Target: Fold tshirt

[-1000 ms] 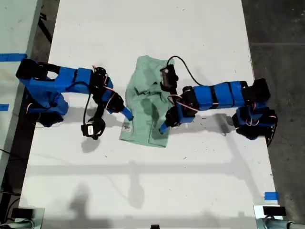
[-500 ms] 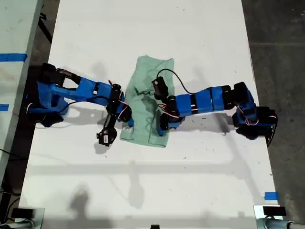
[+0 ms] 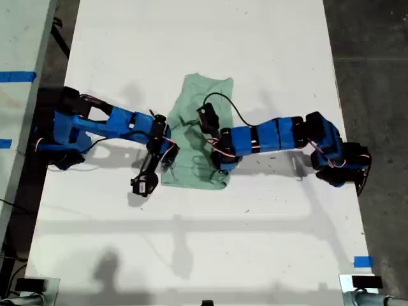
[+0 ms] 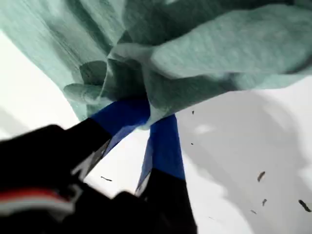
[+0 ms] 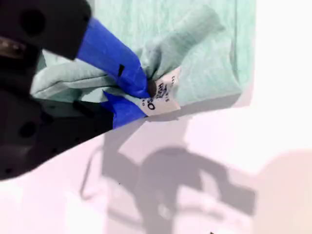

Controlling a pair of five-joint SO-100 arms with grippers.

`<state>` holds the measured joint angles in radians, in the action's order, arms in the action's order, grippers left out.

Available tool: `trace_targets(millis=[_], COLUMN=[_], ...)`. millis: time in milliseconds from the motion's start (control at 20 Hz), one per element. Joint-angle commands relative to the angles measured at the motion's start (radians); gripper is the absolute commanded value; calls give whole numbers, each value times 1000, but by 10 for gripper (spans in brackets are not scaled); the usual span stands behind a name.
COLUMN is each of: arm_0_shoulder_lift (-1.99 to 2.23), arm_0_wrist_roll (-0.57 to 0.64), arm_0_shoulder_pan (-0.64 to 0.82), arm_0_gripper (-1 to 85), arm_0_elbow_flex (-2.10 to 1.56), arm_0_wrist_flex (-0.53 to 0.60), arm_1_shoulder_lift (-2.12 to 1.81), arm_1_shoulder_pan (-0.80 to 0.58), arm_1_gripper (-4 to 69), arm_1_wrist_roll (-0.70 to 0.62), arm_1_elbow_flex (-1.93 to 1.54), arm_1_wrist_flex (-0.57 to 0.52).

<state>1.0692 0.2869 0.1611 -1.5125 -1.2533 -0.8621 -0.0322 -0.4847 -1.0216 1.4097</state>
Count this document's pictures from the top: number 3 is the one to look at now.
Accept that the blue tape patch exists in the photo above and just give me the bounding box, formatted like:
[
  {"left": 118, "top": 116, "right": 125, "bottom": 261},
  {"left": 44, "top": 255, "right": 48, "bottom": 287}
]
[{"left": 353, "top": 256, "right": 374, "bottom": 268}]

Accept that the pale green side table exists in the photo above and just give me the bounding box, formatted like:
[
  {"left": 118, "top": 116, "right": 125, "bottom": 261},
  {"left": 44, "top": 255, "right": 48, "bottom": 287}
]
[{"left": 0, "top": 0, "right": 58, "bottom": 252}]

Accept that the black metal bracket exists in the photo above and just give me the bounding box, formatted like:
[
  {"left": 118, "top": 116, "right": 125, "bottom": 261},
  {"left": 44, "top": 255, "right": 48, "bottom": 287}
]
[{"left": 50, "top": 15, "right": 71, "bottom": 60}]

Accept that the small black box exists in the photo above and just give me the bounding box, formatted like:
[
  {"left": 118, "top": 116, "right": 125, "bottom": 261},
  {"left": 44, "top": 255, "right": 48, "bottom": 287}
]
[
  {"left": 14, "top": 277, "right": 45, "bottom": 293},
  {"left": 351, "top": 275, "right": 383, "bottom": 289}
]

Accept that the pale green T-shirt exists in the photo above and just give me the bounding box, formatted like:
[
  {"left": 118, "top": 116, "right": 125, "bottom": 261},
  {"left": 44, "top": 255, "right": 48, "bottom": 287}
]
[{"left": 161, "top": 73, "right": 235, "bottom": 191}]

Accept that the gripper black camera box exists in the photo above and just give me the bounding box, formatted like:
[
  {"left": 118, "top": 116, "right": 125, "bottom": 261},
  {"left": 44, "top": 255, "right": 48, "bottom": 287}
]
[
  {"left": 129, "top": 171, "right": 159, "bottom": 199},
  {"left": 196, "top": 102, "right": 221, "bottom": 134}
]

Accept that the long blue tape strip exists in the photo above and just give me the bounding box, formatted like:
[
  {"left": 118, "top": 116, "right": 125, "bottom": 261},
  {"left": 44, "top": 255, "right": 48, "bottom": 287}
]
[{"left": 0, "top": 71, "right": 38, "bottom": 83}]

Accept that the grey pipe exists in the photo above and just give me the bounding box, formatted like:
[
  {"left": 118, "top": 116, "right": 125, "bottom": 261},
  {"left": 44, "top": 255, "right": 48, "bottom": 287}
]
[{"left": 342, "top": 291, "right": 408, "bottom": 306}]

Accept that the camera black cable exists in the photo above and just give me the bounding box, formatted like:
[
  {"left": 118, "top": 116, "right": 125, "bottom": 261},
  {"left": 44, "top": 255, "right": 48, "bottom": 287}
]
[
  {"left": 203, "top": 91, "right": 258, "bottom": 128},
  {"left": 88, "top": 129, "right": 152, "bottom": 152}
]

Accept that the camera black stalk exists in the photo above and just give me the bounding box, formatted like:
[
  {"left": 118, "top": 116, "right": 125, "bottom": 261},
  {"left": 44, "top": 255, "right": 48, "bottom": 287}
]
[
  {"left": 207, "top": 129, "right": 226, "bottom": 146},
  {"left": 138, "top": 149, "right": 162, "bottom": 178}
]

